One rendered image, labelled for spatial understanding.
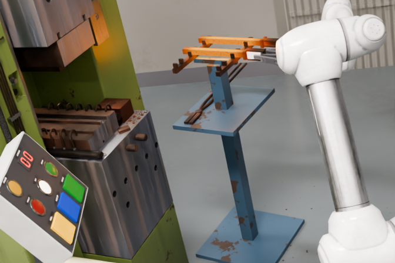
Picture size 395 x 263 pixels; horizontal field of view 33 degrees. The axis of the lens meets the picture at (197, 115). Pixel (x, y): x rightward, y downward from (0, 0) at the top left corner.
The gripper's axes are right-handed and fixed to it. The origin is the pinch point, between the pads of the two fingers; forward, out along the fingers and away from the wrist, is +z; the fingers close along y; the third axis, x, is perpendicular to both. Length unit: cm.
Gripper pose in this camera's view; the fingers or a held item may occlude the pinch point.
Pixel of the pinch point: (255, 54)
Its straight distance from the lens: 272.4
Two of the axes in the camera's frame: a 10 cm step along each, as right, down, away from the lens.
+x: -1.9, -8.7, -4.5
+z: -8.3, -1.0, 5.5
